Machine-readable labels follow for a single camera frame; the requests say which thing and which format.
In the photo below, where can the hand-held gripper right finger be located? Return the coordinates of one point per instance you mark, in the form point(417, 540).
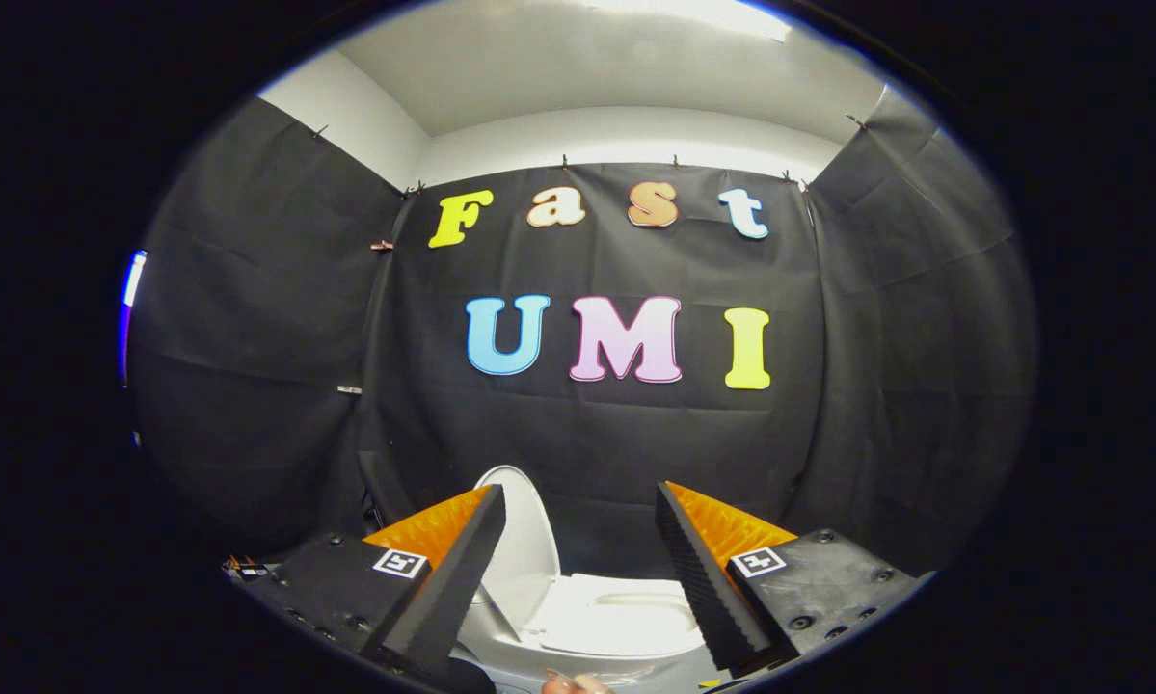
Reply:
point(688, 569)

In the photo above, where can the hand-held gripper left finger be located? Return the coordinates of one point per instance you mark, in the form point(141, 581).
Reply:
point(467, 569)

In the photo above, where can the white toilet bowl with seat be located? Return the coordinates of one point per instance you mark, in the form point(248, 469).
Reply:
point(626, 617)

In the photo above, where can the black backdrop cloth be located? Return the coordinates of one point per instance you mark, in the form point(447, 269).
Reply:
point(597, 434)

